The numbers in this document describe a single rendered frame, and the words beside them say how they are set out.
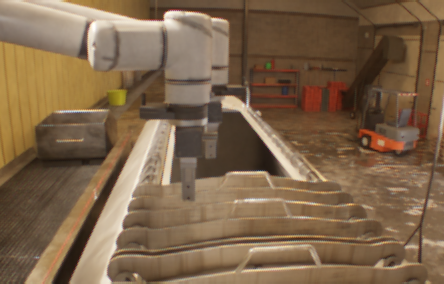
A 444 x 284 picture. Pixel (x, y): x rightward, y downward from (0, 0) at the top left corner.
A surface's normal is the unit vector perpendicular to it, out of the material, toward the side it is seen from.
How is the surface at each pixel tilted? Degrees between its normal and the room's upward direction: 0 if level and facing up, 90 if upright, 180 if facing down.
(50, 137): 90
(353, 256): 90
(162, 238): 90
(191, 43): 90
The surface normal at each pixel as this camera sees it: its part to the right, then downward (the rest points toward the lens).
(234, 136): -0.18, 0.34
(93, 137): 0.20, 0.26
